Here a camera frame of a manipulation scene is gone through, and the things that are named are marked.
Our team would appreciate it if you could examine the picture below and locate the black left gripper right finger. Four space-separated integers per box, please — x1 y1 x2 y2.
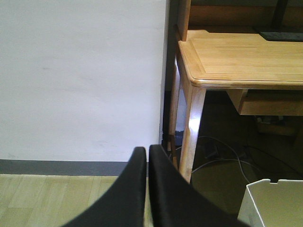
148 145 245 227

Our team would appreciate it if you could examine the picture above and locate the grey cable under desk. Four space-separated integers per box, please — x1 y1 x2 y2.
191 136 268 182

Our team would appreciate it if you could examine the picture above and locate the wooden desk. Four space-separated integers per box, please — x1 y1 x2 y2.
169 0 303 181

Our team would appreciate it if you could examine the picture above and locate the black keyboard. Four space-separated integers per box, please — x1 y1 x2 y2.
259 32 303 42

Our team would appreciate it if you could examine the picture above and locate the white plastic trash bin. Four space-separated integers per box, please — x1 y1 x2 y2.
238 179 303 227

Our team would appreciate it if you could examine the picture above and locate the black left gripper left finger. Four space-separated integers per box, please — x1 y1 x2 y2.
64 147 147 227

